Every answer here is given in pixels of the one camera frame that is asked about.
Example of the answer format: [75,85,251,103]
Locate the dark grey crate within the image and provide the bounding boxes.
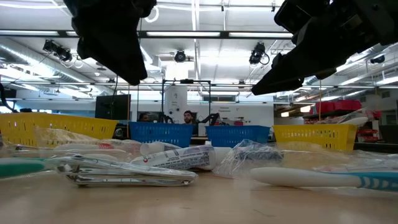
[378,124,398,144]

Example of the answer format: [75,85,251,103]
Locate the black monitor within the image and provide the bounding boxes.
[95,93,132,121]

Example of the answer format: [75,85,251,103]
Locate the black ceiling camera with cable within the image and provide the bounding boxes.
[248,41,271,67]

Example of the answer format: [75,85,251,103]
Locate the large silver ventilation duct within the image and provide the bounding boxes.
[0,36,104,95]

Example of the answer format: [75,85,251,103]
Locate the clear bag with beige swabs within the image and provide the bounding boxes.
[33,126,104,149]

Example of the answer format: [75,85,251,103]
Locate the green white toothbrush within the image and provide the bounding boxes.
[0,157,63,180]

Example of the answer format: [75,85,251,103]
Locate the white item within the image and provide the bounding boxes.
[338,108,376,126]

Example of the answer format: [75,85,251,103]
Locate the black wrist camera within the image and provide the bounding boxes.
[133,0,158,19]
[273,0,331,35]

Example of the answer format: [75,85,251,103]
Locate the clear bag with dark item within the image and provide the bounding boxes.
[213,138,284,179]

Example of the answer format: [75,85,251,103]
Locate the black hanging cable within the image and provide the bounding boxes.
[109,74,119,119]

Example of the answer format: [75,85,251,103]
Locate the nail clipper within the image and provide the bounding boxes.
[46,153,200,189]

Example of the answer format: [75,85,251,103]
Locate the stacked red storage bins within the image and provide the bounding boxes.
[357,128,379,143]

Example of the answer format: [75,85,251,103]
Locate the row of red storage bins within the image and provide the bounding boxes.
[313,99,363,115]

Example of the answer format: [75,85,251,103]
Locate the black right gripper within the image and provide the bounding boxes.
[250,11,382,96]

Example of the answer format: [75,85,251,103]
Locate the yellow plastic slotted basket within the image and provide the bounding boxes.
[272,123,359,151]
[0,112,119,147]

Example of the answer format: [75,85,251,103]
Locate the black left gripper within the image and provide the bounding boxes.
[63,0,149,86]

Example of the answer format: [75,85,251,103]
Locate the black ceiling camera pair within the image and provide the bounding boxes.
[42,39,73,63]

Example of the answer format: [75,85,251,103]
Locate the white cable ring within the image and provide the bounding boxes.
[144,6,160,24]

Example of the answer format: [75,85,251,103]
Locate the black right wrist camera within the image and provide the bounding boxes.
[273,0,331,35]

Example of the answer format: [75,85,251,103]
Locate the blue white toothbrush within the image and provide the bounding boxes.
[249,166,398,192]

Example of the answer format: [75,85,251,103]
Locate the clear plastic bag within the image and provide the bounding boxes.
[280,142,398,172]

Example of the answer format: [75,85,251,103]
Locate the overhead light bar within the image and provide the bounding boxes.
[0,29,295,40]

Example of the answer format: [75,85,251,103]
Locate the small white toothpaste tube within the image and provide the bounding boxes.
[139,140,183,157]

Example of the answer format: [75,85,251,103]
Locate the blue plastic slotted basket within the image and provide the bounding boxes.
[128,121,195,149]
[205,124,272,148]

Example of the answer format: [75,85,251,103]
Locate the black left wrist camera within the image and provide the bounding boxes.
[133,0,158,19]

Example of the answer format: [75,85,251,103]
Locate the white toothpaste tube grey print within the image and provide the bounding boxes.
[130,144,233,172]

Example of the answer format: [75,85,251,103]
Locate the shelf row of orange bins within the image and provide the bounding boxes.
[303,115,347,125]

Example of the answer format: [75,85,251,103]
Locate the black curved cable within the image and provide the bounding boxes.
[0,82,17,114]

